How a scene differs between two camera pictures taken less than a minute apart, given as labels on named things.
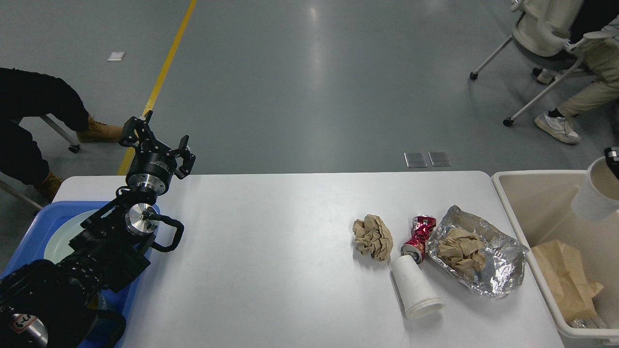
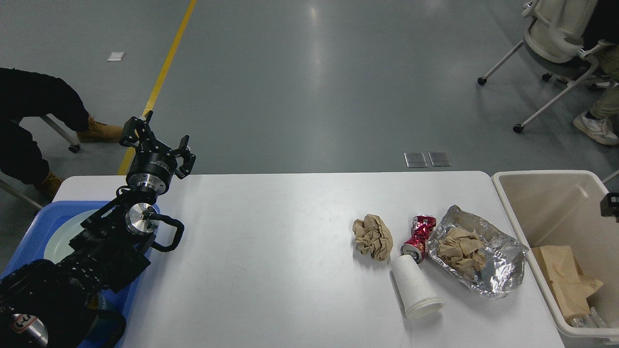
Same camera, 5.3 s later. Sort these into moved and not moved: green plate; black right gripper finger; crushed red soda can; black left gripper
Moved: black right gripper finger
Not moved: black left gripper; green plate; crushed red soda can
